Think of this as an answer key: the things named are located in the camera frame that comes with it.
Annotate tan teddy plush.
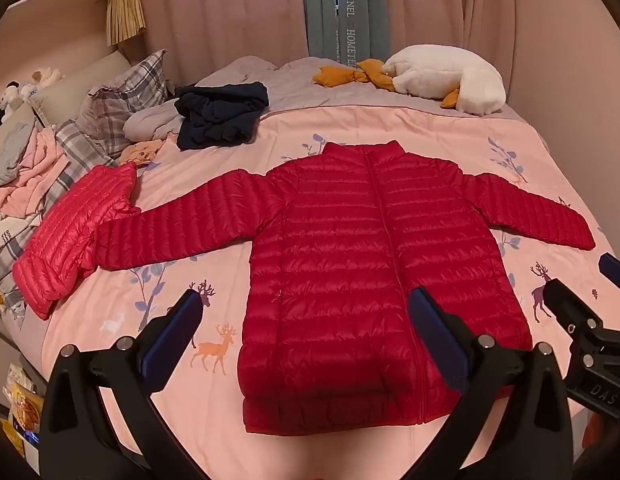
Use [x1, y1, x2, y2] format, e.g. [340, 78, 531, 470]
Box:
[116, 137, 165, 167]

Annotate grey bed sheet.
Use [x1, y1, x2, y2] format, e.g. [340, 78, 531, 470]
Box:
[195, 55, 533, 126]

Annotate pink deer-print blanket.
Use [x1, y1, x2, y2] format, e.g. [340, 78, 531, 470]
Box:
[40, 97, 620, 480]

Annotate blue-grey curtain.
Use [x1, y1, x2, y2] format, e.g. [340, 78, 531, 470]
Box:
[300, 0, 391, 68]

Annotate pink curtain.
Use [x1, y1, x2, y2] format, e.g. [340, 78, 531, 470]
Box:
[385, 0, 515, 63]
[125, 0, 311, 91]

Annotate beige headboard cushion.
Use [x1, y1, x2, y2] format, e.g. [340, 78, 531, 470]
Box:
[27, 50, 133, 126]

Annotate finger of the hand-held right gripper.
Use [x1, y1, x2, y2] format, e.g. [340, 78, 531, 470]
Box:
[598, 252, 620, 289]
[542, 278, 606, 361]

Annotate pink folded puffer jacket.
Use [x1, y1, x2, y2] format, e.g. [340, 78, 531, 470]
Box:
[12, 162, 143, 321]

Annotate white dog plush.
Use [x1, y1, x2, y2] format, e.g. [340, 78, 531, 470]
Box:
[0, 81, 22, 121]

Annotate pile of snack packets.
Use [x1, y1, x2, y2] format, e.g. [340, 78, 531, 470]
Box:
[0, 362, 43, 446]

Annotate white goose plush toy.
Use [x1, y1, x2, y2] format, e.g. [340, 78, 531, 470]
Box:
[312, 45, 506, 113]

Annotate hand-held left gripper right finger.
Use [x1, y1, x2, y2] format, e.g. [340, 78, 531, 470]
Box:
[409, 287, 573, 480]

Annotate red puffer jacket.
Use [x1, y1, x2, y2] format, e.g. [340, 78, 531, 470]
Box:
[92, 141, 596, 435]

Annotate pink clothes pile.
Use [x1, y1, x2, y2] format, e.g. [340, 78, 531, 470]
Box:
[0, 127, 63, 218]

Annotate yellow fringed hanging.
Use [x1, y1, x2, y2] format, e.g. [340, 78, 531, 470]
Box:
[106, 0, 147, 47]

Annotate navy crumpled garment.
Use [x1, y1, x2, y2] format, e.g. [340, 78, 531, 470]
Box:
[174, 81, 269, 151]

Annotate grey crumpled cloth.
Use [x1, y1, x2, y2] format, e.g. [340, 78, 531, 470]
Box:
[0, 120, 38, 188]

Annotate plaid pillow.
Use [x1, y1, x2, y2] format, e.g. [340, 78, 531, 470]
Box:
[0, 120, 117, 311]
[79, 49, 169, 158]

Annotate white printed cloth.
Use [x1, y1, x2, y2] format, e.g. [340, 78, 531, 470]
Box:
[0, 215, 26, 261]

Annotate beige fluffy plush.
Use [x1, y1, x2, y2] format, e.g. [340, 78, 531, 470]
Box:
[30, 67, 63, 92]

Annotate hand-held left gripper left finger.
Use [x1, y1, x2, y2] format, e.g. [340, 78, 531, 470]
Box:
[40, 289, 205, 480]

